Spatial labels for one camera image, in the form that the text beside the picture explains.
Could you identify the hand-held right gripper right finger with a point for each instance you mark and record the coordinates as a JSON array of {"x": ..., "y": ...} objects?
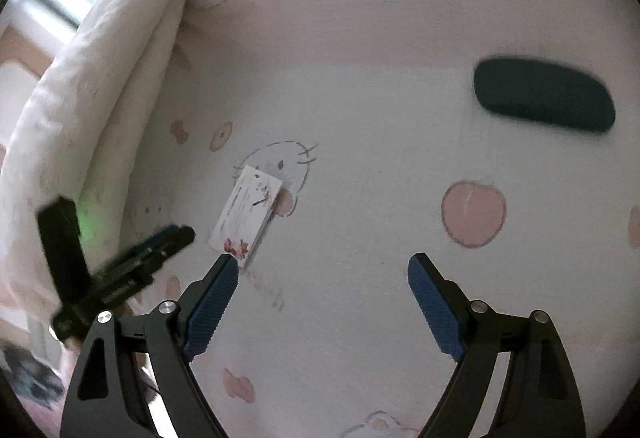
[{"x": 435, "y": 308}]

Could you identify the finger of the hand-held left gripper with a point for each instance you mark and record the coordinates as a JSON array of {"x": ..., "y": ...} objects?
[
  {"x": 175, "y": 243},
  {"x": 145, "y": 245}
]

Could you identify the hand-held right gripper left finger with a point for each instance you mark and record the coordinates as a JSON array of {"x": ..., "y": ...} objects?
[{"x": 210, "y": 308}]

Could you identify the white flower print notepad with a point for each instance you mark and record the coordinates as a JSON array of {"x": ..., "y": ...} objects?
[{"x": 245, "y": 213}]

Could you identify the dark glasses case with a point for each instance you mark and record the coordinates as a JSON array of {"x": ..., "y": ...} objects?
[{"x": 540, "y": 93}]

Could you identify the white quilt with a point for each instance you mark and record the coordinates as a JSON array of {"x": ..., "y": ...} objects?
[{"x": 75, "y": 93}]

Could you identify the cat print pink blanket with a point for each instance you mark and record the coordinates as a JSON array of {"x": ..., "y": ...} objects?
[{"x": 375, "y": 143}]

